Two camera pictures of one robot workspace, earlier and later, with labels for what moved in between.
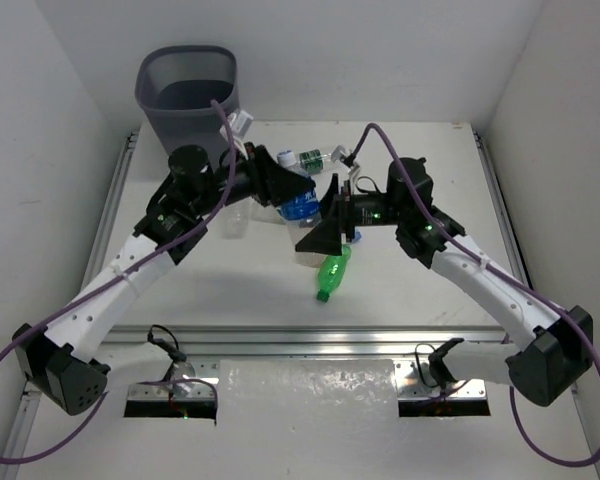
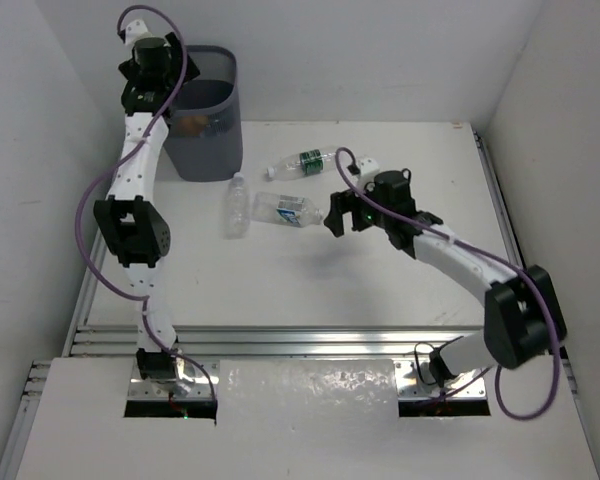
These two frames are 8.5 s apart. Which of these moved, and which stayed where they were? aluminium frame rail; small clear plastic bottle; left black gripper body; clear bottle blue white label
Moved: clear bottle blue white label; left black gripper body
Stayed: aluminium frame rail; small clear plastic bottle
